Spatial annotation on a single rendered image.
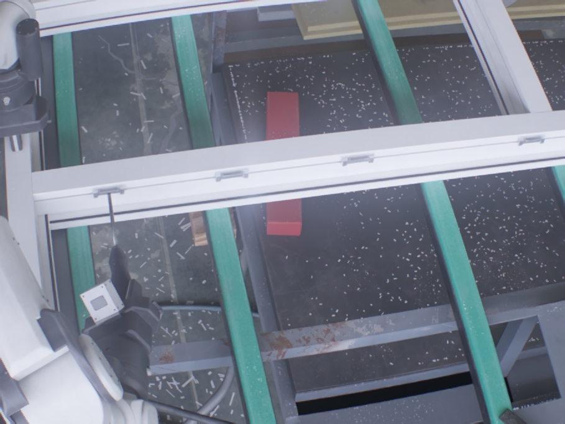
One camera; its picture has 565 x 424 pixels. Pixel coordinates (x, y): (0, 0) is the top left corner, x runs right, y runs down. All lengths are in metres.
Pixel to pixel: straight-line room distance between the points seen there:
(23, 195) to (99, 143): 1.25
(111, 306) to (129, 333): 0.04
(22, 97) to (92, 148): 1.32
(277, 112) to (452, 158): 0.47
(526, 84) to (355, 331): 0.51
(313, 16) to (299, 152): 0.66
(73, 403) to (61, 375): 0.03
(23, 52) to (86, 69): 1.58
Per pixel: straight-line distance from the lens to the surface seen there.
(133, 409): 1.31
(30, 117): 1.62
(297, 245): 2.01
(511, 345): 1.85
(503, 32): 1.94
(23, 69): 1.52
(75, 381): 1.11
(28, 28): 1.47
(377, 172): 1.75
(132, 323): 1.46
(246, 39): 2.28
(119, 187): 1.66
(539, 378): 1.99
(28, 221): 1.63
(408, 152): 1.73
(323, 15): 2.30
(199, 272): 2.66
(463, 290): 1.68
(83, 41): 3.14
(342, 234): 2.03
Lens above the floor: 2.27
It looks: 55 degrees down
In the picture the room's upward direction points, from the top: 8 degrees clockwise
